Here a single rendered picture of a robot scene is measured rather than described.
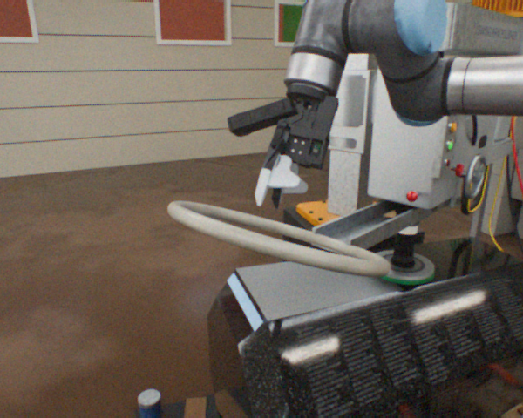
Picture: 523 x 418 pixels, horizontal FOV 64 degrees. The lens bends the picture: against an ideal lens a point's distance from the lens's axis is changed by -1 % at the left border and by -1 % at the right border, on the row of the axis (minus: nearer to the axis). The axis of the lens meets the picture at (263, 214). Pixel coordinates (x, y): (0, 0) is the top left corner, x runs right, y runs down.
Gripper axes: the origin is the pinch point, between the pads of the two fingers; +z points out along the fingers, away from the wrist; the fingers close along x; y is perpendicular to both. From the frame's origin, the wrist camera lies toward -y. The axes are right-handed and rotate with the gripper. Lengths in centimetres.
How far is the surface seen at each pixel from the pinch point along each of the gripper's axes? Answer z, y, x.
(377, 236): 1, 22, 50
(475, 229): -22, 124, 349
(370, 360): 38, 31, 63
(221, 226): 5.0, -6.0, -0.4
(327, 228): 2.5, 8.5, 48.5
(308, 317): 31, 10, 60
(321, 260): 5.9, 11.3, 1.3
